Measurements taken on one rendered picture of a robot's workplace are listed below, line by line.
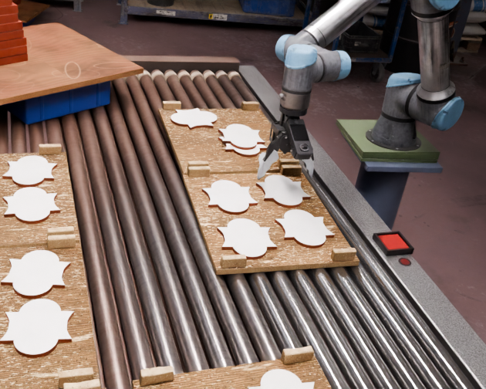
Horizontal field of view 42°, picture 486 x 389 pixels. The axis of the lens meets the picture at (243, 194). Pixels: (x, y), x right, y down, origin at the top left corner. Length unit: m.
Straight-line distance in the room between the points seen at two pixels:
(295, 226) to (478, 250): 2.07
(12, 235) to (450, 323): 0.98
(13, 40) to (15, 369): 1.17
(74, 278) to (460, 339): 0.82
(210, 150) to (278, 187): 0.27
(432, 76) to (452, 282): 1.46
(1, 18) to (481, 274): 2.45
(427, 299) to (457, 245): 2.01
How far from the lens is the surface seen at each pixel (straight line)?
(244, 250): 1.47
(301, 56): 1.58
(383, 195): 2.26
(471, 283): 3.28
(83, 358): 1.22
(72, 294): 1.34
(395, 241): 1.66
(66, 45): 2.28
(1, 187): 1.68
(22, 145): 1.90
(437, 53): 1.96
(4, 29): 2.08
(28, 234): 1.51
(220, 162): 1.82
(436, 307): 1.51
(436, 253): 3.40
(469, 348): 1.45
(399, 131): 2.18
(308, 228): 1.59
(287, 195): 1.70
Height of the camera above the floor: 1.82
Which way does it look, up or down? 32 degrees down
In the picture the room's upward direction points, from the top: 9 degrees clockwise
